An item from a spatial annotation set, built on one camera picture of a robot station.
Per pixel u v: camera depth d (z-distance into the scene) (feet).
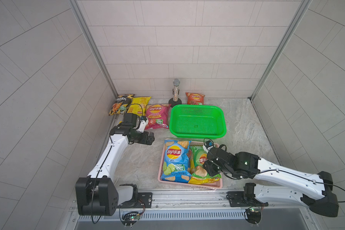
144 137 2.30
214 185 2.47
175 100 3.52
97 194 1.25
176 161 2.36
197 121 3.36
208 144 2.07
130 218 2.13
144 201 2.33
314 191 1.31
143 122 2.40
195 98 3.56
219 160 1.64
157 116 3.13
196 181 2.38
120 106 3.37
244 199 2.10
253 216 2.24
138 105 3.42
